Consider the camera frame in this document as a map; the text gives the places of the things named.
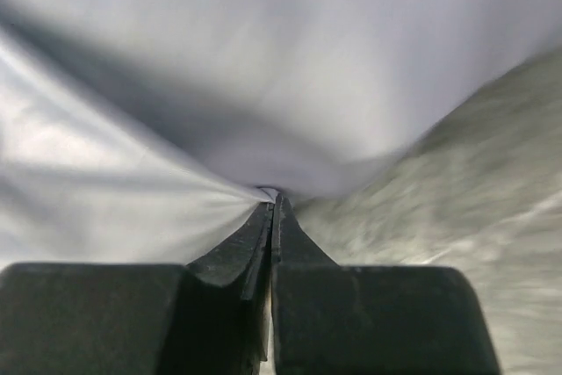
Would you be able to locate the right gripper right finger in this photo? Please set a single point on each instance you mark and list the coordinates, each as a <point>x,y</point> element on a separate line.
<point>382,319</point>

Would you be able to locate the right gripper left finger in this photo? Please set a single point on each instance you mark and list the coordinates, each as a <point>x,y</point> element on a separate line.
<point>206,317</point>

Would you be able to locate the grey satin pillowcase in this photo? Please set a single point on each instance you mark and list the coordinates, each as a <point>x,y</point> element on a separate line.
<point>147,131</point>

